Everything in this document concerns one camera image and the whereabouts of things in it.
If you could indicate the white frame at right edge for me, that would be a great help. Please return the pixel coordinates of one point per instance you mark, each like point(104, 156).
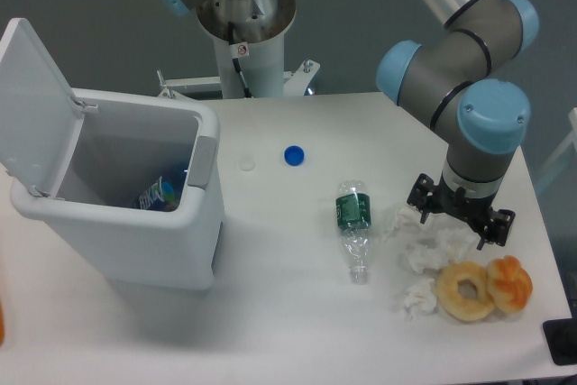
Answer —
point(559, 160)

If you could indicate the orange glazed bun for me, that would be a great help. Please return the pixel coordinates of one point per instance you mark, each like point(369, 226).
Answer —
point(508, 284)

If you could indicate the black device at edge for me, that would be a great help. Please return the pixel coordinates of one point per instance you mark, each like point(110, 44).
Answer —
point(560, 336)

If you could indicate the white trash bin lid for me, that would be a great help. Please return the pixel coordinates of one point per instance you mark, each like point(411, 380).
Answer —
point(41, 116)

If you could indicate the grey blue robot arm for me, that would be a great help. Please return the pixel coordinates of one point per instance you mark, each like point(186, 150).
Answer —
point(447, 87)

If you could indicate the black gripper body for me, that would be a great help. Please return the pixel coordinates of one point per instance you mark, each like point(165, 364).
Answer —
point(475, 212)

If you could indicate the large crumpled white tissue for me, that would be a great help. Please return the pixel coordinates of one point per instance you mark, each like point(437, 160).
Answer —
point(440, 241)

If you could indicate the orange object at left edge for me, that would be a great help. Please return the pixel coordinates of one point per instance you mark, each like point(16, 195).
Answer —
point(2, 322)

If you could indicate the small crumpled white tissue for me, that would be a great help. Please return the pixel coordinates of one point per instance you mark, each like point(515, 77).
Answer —
point(418, 300)

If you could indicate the ring donut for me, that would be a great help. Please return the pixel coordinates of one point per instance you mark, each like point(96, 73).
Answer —
point(461, 291)

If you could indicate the blue packaging in bin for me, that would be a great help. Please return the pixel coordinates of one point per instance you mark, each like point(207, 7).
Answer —
point(165, 192)

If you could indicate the blue bottle cap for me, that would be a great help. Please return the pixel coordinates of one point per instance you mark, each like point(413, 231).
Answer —
point(294, 155)

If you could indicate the clear plastic bottle green label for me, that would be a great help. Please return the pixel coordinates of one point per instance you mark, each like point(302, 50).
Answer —
point(353, 219)

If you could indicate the white trash bin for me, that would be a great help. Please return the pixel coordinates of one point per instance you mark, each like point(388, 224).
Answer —
point(121, 150)

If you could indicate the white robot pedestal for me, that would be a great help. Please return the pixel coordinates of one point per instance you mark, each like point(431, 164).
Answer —
point(249, 42)

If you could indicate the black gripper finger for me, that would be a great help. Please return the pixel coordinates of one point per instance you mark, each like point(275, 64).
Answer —
point(493, 227)
point(422, 196)

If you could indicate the white bottle cap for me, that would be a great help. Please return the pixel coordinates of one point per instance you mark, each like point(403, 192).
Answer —
point(246, 163)

